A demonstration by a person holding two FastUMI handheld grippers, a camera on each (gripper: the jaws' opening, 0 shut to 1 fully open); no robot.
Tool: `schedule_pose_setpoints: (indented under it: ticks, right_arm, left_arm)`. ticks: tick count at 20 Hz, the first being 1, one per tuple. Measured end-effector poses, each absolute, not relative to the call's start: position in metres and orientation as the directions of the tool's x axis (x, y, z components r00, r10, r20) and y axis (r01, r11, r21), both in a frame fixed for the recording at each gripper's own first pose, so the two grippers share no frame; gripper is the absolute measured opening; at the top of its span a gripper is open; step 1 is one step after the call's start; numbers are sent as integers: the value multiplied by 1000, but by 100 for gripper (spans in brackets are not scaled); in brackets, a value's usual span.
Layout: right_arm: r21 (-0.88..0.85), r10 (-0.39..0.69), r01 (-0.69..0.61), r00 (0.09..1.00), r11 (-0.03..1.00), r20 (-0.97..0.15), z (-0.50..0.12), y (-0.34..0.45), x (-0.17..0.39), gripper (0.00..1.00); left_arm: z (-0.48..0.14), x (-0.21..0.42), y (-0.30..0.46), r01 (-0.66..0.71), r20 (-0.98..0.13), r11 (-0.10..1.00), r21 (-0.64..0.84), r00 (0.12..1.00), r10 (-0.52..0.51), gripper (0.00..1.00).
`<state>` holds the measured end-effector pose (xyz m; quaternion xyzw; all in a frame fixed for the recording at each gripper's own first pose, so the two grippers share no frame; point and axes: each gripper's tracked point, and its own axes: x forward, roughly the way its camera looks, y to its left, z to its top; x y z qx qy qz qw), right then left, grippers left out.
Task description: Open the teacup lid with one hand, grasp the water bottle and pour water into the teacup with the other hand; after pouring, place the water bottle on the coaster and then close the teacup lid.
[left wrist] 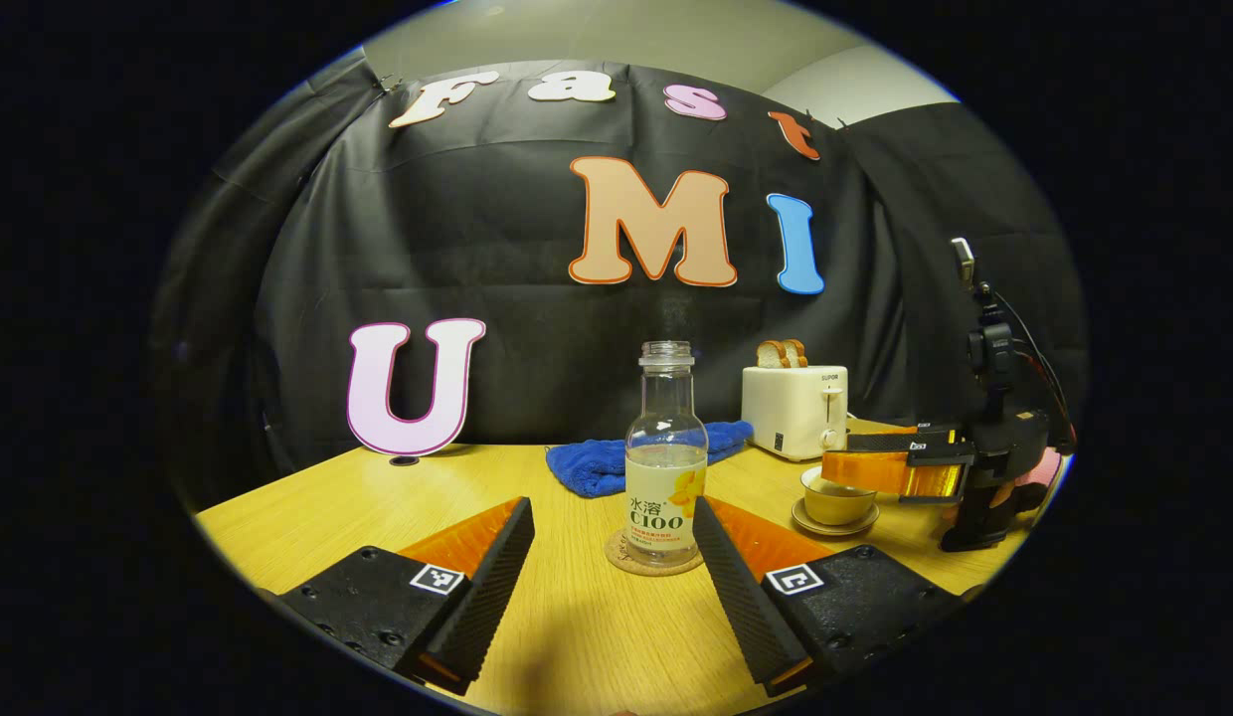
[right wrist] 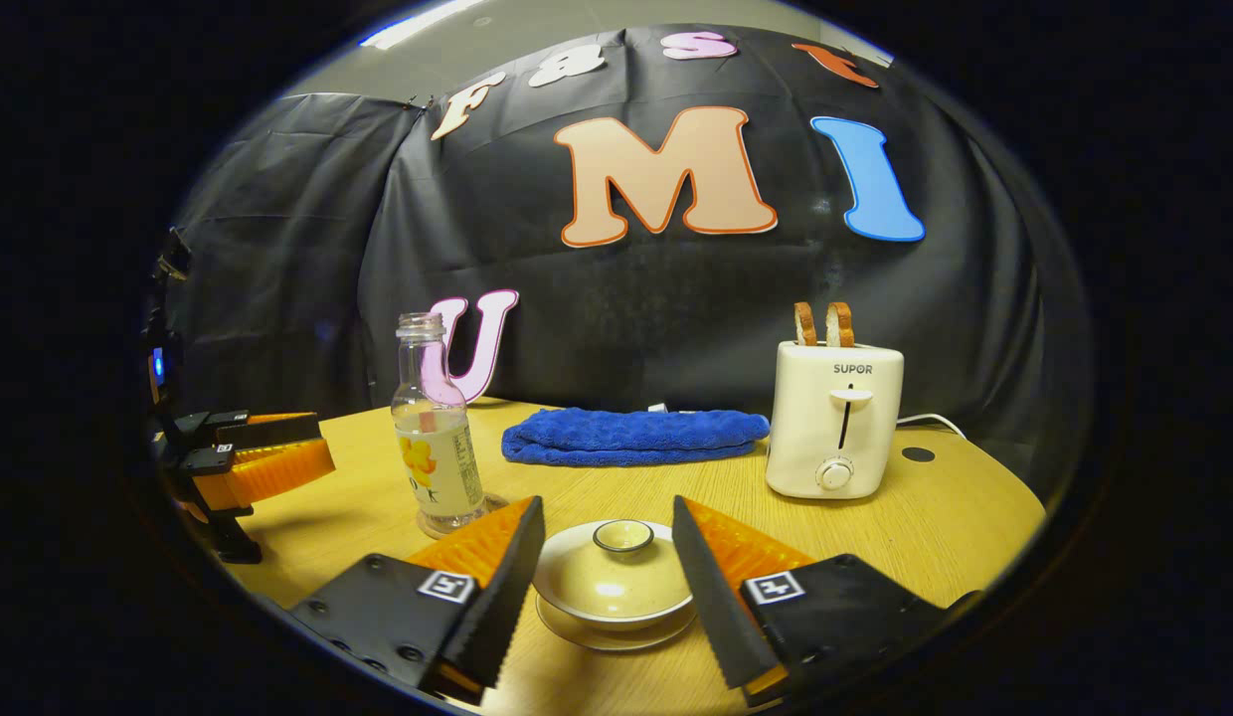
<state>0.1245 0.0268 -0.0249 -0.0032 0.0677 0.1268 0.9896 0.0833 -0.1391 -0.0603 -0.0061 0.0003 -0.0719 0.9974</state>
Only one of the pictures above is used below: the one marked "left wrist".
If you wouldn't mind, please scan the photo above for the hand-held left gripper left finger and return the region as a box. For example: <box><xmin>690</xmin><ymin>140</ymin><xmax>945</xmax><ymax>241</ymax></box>
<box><xmin>278</xmin><ymin>495</ymin><xmax>536</xmax><ymax>695</ymax></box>

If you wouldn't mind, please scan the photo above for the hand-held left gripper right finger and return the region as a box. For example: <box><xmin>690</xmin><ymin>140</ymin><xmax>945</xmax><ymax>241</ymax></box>
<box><xmin>692</xmin><ymin>496</ymin><xmax>961</xmax><ymax>697</ymax></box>

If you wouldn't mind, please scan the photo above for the cream teacup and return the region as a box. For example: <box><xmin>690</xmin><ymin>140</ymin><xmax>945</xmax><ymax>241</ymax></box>
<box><xmin>800</xmin><ymin>465</ymin><xmax>879</xmax><ymax>527</ymax></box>

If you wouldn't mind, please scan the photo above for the round cork coaster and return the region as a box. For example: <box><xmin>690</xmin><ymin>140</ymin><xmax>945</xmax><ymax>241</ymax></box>
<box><xmin>605</xmin><ymin>527</ymin><xmax>705</xmax><ymax>577</ymax></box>

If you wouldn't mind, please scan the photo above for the clear water bottle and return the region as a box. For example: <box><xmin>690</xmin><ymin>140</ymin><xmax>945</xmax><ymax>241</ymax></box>
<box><xmin>624</xmin><ymin>340</ymin><xmax>709</xmax><ymax>568</ymax></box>

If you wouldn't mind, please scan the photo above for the cream saucer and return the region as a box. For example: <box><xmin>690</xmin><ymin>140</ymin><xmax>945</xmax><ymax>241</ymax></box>
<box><xmin>792</xmin><ymin>495</ymin><xmax>881</xmax><ymax>538</ymax></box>

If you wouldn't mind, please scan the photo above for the cream toaster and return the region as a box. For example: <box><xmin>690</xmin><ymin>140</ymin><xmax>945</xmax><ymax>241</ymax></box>
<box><xmin>742</xmin><ymin>365</ymin><xmax>850</xmax><ymax>462</ymax></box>

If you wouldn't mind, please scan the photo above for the blue towel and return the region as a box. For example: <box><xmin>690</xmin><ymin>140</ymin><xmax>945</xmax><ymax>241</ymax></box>
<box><xmin>546</xmin><ymin>421</ymin><xmax>755</xmax><ymax>499</ymax></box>

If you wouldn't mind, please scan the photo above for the black backdrop cloth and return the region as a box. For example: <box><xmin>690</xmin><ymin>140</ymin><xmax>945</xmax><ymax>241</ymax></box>
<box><xmin>149</xmin><ymin>55</ymin><xmax>1085</xmax><ymax>498</ymax></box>

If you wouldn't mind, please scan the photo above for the black cable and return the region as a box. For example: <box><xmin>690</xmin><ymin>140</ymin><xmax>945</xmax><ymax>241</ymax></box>
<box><xmin>994</xmin><ymin>293</ymin><xmax>1077</xmax><ymax>444</ymax></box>

